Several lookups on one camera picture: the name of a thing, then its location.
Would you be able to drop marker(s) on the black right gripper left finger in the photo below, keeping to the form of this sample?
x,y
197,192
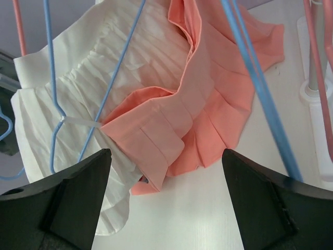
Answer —
x,y
60,211

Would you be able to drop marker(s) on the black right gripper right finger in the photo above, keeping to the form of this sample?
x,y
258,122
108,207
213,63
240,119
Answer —
x,y
274,211

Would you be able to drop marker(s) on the blue hanger salmon skirt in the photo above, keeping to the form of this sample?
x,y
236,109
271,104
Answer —
x,y
63,117

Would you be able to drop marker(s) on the salmon pink skirt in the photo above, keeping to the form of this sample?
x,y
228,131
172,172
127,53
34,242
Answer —
x,y
171,131

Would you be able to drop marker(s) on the blue wire hanger grey skirt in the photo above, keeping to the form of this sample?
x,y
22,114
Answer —
x,y
253,66

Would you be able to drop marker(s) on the blue hanger floral skirt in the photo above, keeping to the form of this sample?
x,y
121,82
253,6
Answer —
x,y
5,146

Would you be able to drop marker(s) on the white pleated skirt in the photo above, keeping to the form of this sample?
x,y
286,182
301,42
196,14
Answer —
x,y
86,55

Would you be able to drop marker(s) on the silver white clothes rack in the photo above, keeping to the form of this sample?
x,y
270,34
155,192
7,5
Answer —
x,y
309,93

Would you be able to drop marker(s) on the empty pink wire hanger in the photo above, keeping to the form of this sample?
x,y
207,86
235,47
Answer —
x,y
316,52

